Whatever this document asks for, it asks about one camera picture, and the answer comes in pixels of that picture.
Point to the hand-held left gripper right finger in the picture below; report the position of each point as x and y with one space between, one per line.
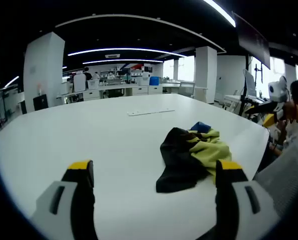
229 200

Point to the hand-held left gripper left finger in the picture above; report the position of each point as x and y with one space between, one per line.
81 200

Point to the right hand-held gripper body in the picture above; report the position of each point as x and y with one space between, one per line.
276 91

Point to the yellow black blue garment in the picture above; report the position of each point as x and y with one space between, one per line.
178 160

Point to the white template strip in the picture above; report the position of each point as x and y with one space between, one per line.
148 112

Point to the person's right hand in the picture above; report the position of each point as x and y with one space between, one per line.
291 112

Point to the black monitor stand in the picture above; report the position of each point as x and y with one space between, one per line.
243 100

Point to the black hanging screen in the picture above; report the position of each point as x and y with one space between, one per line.
254 40

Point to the grey mesh office chair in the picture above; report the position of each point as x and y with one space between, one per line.
286 175

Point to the black chair back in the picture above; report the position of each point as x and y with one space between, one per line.
40 102

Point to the blue barrel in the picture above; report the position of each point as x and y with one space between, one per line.
154 81

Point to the white storage box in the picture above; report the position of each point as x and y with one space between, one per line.
79 83

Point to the white counter with drawers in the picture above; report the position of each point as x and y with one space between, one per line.
141 90

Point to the short ceiling light strip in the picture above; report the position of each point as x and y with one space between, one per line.
12 81

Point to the long ceiling light strip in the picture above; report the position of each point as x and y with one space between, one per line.
126 49
123 60

